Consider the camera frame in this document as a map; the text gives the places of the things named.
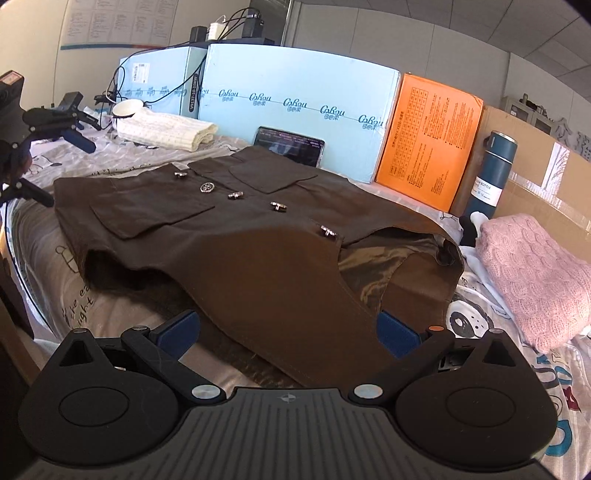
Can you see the cream knitted sweater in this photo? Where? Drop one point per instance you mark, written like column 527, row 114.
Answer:
column 166, row 129

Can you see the black tablet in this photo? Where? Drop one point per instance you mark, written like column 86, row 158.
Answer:
column 288, row 145

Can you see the pink knitted sweater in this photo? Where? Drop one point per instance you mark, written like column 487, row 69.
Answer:
column 540, row 277

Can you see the grey background cabinet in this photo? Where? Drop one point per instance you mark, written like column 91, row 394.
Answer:
column 526, row 115

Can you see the small black adapter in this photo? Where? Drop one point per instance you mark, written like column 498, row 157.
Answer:
column 198, row 34

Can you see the brown cardboard box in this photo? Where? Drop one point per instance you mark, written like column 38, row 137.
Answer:
column 526, row 189

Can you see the large light blue carton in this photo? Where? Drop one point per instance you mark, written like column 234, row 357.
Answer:
column 300, row 83

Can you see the tall black charger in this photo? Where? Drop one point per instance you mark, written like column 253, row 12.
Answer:
column 253, row 25

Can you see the printed grey bed sheet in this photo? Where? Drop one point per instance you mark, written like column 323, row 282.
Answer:
column 51, row 272

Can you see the orange flat box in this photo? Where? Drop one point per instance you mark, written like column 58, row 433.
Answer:
column 429, row 138

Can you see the light blue carton white label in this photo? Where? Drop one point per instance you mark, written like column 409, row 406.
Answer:
column 161, row 74

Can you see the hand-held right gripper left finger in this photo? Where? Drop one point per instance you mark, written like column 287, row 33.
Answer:
column 178, row 333

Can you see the white striped bowl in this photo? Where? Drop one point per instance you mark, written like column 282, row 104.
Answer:
column 127, row 108

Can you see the brown button vest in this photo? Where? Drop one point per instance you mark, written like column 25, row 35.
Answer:
column 258, row 258

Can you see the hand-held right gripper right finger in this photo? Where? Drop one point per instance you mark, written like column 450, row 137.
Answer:
column 392, row 334

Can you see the wall poster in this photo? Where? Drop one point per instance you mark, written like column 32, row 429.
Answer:
column 115, row 23

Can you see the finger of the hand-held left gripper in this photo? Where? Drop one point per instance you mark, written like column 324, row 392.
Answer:
column 32, row 191
column 78, row 140

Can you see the teal thermos bottle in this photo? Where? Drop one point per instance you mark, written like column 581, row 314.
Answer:
column 494, row 175

